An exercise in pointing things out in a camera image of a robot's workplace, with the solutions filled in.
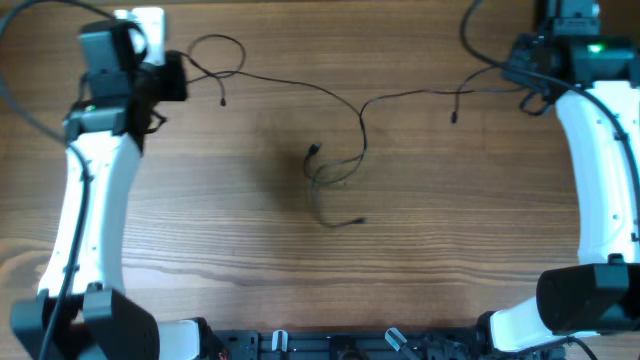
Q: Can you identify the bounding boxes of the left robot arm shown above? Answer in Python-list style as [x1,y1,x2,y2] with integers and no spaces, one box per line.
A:
[10,8,220,359]

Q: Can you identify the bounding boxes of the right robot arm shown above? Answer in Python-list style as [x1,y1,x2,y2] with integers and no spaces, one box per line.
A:
[482,1,639,356]

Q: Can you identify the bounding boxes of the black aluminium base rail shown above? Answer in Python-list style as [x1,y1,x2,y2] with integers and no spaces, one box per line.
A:
[209,327,566,360]

